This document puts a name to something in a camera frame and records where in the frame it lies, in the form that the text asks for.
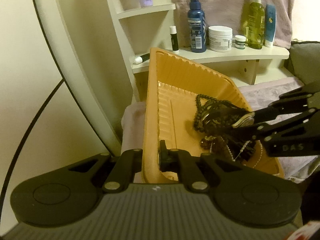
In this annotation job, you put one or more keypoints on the pink patterned cloth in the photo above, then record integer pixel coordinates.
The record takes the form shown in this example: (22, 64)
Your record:
(307, 231)

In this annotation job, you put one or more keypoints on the orange plastic tray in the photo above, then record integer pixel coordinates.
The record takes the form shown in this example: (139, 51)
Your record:
(172, 85)

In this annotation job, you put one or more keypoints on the blue and white tube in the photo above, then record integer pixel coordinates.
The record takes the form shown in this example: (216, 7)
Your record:
(270, 25)

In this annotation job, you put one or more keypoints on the pink fuzzy blanket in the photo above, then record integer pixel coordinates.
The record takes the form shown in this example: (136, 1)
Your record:
(262, 95)

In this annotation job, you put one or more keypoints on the large white cream jar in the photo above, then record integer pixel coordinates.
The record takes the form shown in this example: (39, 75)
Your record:
(220, 40)

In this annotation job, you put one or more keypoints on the black pen with white cap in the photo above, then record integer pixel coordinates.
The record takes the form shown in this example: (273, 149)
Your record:
(141, 59)

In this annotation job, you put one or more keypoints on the cream wooden shelf unit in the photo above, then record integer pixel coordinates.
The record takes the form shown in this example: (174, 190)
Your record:
(225, 55)

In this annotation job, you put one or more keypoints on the grey cushion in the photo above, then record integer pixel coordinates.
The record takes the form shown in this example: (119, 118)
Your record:
(305, 60)

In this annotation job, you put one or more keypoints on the small green-label jar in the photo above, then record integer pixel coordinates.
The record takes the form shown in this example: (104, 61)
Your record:
(240, 43)

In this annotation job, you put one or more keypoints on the green oil spray bottle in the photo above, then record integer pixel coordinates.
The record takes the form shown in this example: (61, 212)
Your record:
(255, 25)

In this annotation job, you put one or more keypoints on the black and white lip balm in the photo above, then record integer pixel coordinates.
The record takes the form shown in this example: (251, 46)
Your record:
(174, 40)

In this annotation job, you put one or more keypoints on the pink hanging towel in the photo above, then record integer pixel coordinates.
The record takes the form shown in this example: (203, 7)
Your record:
(220, 5)

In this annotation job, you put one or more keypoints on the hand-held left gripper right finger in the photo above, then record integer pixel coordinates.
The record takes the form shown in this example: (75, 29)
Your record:
(172, 160)

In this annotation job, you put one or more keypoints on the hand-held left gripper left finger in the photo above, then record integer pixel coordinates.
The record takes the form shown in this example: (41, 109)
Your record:
(130, 160)

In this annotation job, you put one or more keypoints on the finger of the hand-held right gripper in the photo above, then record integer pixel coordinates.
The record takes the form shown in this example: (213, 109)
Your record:
(280, 127)
(270, 111)

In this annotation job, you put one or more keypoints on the blue spray bottle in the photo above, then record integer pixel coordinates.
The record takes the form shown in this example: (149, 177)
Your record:
(197, 30)

